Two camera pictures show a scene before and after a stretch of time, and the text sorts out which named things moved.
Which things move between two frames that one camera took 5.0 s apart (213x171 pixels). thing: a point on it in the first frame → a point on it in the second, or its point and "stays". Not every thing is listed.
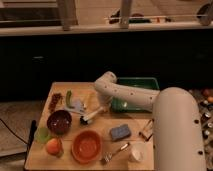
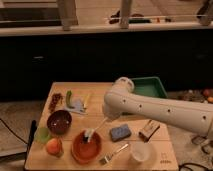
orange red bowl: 86,146 stays
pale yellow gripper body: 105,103 → 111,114
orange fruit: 53,146 stays
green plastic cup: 42,135 stays
